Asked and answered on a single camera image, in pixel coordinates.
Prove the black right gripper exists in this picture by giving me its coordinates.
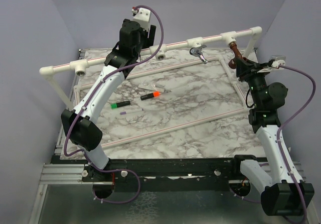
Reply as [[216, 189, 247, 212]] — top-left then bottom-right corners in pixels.
[[236, 57, 272, 108]]

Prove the brown faucet chrome knob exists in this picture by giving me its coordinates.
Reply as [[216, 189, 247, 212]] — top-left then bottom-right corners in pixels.
[[228, 42, 244, 69]]

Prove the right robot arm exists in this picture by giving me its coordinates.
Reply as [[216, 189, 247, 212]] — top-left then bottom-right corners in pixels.
[[230, 57, 314, 220]]

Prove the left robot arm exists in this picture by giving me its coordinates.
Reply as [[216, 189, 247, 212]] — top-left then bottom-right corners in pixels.
[[61, 19, 156, 181]]

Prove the clear plastic bag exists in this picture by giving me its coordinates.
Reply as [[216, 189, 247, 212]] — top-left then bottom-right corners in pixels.
[[138, 82, 165, 93]]

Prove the grey chrome lever faucet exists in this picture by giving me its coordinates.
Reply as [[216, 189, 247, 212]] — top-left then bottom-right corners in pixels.
[[189, 45, 208, 64]]

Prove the orange capped black marker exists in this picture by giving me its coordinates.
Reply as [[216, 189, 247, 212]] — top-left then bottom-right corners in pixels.
[[140, 91, 160, 100]]

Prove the green capped black marker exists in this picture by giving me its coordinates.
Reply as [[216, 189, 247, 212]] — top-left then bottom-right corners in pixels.
[[110, 100, 130, 109]]

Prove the purple capped white pen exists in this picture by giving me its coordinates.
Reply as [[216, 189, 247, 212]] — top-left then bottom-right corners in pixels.
[[120, 109, 143, 115]]

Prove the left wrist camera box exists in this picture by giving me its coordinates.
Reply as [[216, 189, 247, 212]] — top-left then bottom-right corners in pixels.
[[131, 7, 151, 28]]

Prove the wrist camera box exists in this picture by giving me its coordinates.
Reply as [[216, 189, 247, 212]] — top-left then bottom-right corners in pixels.
[[131, 7, 151, 28], [269, 55, 286, 69]]

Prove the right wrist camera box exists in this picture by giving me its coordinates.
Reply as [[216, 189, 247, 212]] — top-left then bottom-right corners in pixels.
[[269, 55, 286, 69]]

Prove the white PVC pipe frame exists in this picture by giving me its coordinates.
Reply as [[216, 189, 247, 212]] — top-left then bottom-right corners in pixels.
[[39, 26, 263, 149]]

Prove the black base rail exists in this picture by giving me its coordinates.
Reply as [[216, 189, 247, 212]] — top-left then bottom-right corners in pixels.
[[51, 157, 248, 193]]

